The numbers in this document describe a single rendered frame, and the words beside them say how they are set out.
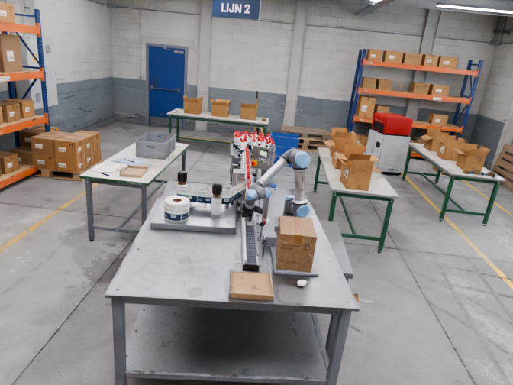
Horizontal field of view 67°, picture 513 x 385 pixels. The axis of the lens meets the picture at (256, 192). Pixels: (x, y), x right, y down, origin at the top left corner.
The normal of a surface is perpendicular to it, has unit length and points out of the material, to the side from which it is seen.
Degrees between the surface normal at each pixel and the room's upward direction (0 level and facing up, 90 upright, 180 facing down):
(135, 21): 90
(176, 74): 90
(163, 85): 90
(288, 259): 90
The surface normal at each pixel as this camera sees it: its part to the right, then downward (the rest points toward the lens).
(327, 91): -0.07, 0.33
